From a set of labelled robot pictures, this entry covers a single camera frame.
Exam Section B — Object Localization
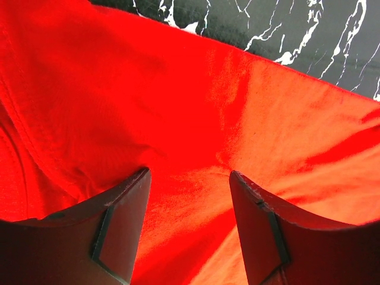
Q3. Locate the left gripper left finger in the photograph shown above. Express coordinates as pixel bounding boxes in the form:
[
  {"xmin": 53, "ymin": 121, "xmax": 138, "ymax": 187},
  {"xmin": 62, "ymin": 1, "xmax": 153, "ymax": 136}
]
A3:
[{"xmin": 1, "ymin": 168, "xmax": 151, "ymax": 284}]

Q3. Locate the red t shirt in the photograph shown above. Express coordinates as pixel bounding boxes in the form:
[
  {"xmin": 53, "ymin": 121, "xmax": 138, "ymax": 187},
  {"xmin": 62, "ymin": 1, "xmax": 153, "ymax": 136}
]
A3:
[{"xmin": 1, "ymin": 1, "xmax": 379, "ymax": 284}]

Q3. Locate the black marble pattern mat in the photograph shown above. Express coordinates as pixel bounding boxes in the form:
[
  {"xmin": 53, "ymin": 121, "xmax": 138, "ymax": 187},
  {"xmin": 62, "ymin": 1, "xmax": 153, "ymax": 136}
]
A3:
[{"xmin": 101, "ymin": 0, "xmax": 379, "ymax": 100}]

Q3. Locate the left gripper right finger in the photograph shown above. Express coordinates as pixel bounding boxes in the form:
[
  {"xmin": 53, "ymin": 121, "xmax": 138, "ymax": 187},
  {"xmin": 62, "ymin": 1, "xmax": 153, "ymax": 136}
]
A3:
[{"xmin": 229, "ymin": 171, "xmax": 379, "ymax": 284}]

